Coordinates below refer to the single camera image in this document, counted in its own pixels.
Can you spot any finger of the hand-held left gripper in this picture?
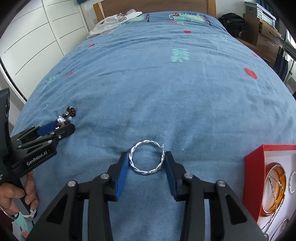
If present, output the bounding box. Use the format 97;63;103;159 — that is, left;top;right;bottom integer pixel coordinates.
11;122;59;146
17;123;76;153

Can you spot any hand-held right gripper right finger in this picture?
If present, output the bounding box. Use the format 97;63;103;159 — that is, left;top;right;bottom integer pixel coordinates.
165;151;269;241

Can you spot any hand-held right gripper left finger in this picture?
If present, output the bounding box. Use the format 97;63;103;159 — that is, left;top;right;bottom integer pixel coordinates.
26;152;129;241

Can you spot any brown beaded bracelet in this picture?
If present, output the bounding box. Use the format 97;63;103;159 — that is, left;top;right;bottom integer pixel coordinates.
55;106;77;129

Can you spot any red jewelry box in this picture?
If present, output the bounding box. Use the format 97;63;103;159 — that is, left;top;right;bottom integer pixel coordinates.
242;144;296;241

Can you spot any silver rope chain necklace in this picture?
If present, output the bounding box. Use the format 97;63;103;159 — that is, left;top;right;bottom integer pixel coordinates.
261;176;286;233

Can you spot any person's left forearm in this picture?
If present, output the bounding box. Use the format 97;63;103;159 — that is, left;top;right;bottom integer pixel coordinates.
0;214;15;241

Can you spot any person's left hand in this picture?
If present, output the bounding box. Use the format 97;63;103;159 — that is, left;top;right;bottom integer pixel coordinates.
0;171;40;215

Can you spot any silver wrist bangle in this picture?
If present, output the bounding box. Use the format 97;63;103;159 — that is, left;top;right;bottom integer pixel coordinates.
0;206;16;219

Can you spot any blue printed blanket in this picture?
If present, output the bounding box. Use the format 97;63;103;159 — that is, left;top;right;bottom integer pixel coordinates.
9;10;296;241

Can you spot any white wardrobe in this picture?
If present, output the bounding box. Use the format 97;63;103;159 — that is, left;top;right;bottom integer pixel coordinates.
0;0;90;105

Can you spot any amber bangle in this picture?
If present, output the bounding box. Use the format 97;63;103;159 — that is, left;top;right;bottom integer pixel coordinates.
261;163;287;217

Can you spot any white clothing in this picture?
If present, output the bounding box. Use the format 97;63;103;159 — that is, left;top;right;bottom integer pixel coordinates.
87;9;143;39

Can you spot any dark hanging bag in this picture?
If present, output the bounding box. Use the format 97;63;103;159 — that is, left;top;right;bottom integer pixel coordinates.
273;52;290;80

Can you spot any wooden headboard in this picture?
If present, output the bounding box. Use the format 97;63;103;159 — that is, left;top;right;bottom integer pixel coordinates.
93;0;217;25

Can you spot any black backpack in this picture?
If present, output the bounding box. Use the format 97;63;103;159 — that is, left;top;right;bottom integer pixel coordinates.
217;12;248;39

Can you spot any wooden drawer chest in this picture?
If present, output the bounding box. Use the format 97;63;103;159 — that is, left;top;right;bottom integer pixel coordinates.
243;13;284;59

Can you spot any white printer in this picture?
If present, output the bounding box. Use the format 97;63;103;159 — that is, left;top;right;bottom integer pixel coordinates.
244;1;277;27

